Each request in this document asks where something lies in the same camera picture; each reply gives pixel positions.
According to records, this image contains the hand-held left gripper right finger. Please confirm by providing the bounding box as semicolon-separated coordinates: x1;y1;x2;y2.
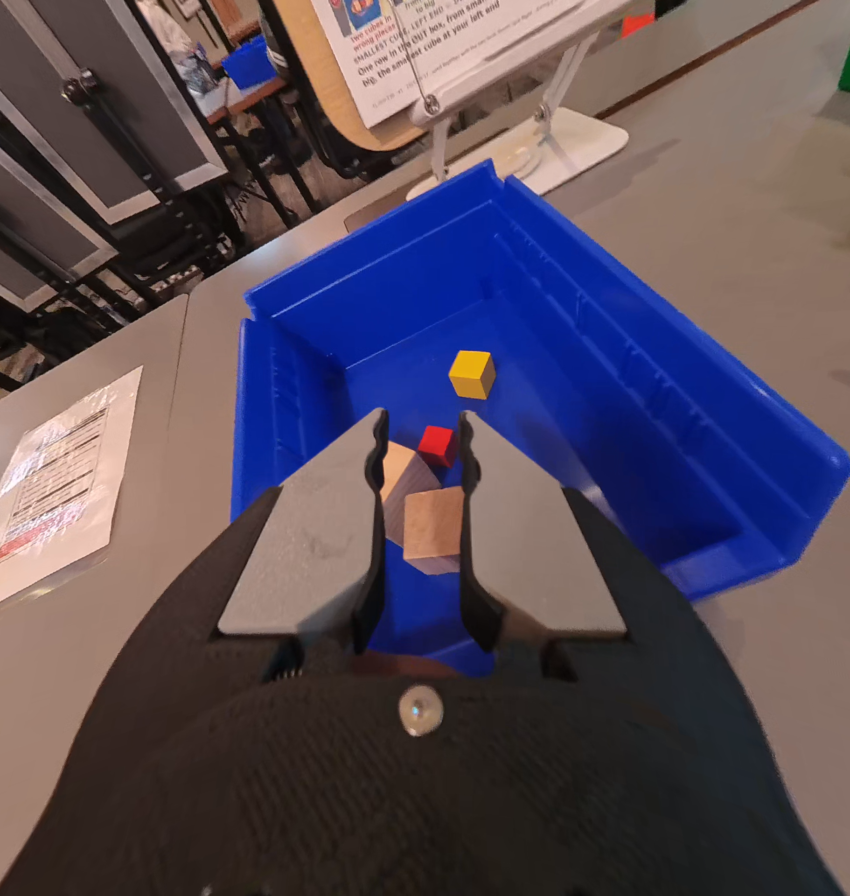
458;411;629;653

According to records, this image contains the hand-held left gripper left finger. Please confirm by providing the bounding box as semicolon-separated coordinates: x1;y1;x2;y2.
217;408;391;655

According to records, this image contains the medium natural wooden cube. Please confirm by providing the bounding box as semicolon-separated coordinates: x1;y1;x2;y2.
402;486;466;576

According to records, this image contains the large natural wooden cube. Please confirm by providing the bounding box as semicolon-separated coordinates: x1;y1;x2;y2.
379;441;443;546

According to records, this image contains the blue plastic bin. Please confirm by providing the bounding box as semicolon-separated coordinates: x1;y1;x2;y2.
230;160;850;679

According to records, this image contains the red wooden cube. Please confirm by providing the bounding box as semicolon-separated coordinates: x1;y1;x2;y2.
417;425;458;469

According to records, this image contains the yellow wooden cube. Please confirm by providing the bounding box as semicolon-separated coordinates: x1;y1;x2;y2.
448;350;497;401

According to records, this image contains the grey desk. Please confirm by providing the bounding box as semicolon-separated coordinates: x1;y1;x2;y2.
0;0;850;896

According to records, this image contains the printed paper sheet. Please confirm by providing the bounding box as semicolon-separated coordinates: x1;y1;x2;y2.
0;364;145;616

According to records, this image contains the instruction sheet on stand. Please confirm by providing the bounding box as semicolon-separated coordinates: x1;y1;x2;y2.
274;0;630;204

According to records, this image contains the grey framed panel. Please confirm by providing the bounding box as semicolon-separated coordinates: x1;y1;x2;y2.
0;126;121;312

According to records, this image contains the black perforated stand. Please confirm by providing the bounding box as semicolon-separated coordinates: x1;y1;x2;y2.
61;66;209;281

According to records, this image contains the small wooden table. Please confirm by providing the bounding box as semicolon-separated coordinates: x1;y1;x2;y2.
207;77;321;225

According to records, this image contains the small blue bin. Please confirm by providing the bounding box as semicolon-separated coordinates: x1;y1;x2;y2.
221;35;272;91

